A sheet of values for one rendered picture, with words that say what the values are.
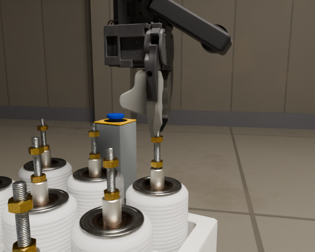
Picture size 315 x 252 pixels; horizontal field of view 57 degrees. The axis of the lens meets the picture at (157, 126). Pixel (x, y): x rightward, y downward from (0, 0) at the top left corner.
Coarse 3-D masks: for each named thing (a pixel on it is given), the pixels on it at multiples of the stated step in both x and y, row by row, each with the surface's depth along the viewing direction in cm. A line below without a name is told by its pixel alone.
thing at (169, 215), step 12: (132, 192) 43; (180, 192) 43; (132, 204) 42; (144, 204) 40; (156, 204) 40; (168, 204) 40; (180, 204) 42; (156, 216) 40; (168, 216) 41; (180, 216) 42; (156, 228) 41; (168, 228) 41; (180, 228) 42; (156, 240) 41; (168, 240) 41; (180, 240) 43
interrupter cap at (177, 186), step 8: (136, 184) 45; (144, 184) 45; (168, 184) 45; (176, 184) 45; (136, 192) 42; (144, 192) 41; (152, 192) 42; (160, 192) 42; (168, 192) 41; (176, 192) 42
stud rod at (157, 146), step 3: (159, 129) 43; (159, 132) 43; (156, 135) 43; (159, 135) 43; (156, 144) 43; (159, 144) 43; (156, 147) 43; (159, 147) 43; (156, 150) 43; (159, 150) 44; (156, 153) 43; (159, 153) 44; (156, 156) 43; (159, 156) 44; (156, 159) 43; (159, 159) 44; (156, 168) 44; (159, 168) 44
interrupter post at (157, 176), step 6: (150, 168) 44; (162, 168) 44; (150, 174) 44; (156, 174) 43; (162, 174) 44; (150, 180) 44; (156, 180) 43; (162, 180) 44; (150, 186) 44; (156, 186) 43; (162, 186) 44
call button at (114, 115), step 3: (108, 114) 66; (111, 114) 66; (114, 114) 66; (117, 114) 66; (120, 114) 66; (123, 114) 67; (108, 117) 65; (111, 117) 65; (114, 117) 65; (117, 117) 65; (120, 117) 66; (123, 117) 66; (111, 120) 66; (114, 120) 66; (117, 120) 66; (120, 120) 66
